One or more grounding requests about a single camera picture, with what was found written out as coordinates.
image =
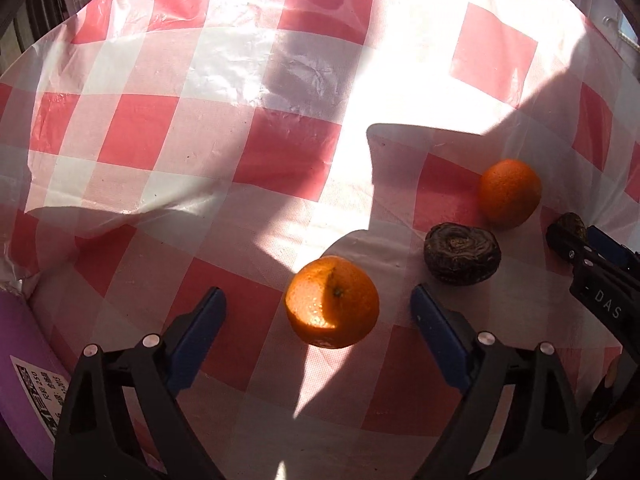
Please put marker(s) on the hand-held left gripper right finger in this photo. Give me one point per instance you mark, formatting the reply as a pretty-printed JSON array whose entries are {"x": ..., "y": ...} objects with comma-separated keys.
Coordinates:
[{"x": 440, "y": 340}]

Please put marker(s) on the person's right hand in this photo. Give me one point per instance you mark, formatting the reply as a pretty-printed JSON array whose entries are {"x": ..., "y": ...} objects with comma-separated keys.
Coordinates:
[{"x": 617, "y": 422}]

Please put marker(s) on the red white checked tablecloth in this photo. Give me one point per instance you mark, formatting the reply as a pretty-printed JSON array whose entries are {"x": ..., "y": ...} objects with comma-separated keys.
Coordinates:
[{"x": 150, "y": 125}]

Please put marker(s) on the orange tangerine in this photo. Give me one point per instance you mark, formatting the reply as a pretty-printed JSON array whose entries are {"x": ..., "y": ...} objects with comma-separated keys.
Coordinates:
[
  {"x": 510, "y": 192},
  {"x": 332, "y": 305}
]

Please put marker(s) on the purple cardboard box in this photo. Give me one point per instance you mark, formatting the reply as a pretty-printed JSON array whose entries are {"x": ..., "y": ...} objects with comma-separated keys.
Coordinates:
[{"x": 25, "y": 350}]

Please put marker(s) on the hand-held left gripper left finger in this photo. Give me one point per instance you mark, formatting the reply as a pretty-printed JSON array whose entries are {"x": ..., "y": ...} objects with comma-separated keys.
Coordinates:
[{"x": 197, "y": 340}]

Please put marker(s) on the dark brown water chestnut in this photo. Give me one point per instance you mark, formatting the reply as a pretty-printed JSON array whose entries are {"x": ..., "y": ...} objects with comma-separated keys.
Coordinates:
[
  {"x": 462, "y": 255},
  {"x": 572, "y": 222}
]

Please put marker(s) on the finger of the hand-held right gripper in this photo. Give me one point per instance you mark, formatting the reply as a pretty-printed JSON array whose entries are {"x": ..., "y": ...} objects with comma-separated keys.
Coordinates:
[
  {"x": 565, "y": 247},
  {"x": 607, "y": 250}
]

